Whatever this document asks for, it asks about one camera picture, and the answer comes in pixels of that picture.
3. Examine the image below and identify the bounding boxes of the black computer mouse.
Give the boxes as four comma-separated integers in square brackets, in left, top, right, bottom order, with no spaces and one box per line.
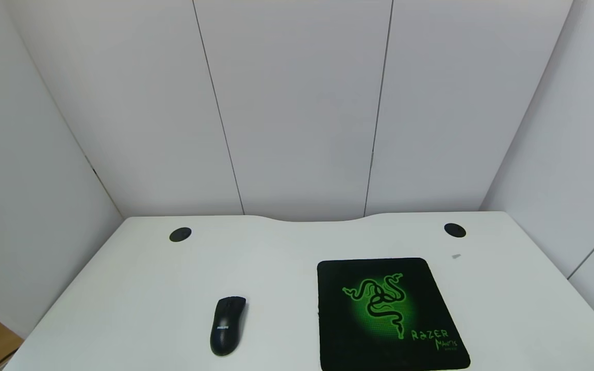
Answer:
[210,296,247,357]

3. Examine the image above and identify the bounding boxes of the black green snake mouse pad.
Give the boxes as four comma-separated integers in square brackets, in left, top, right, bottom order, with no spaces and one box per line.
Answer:
[317,257,472,371]

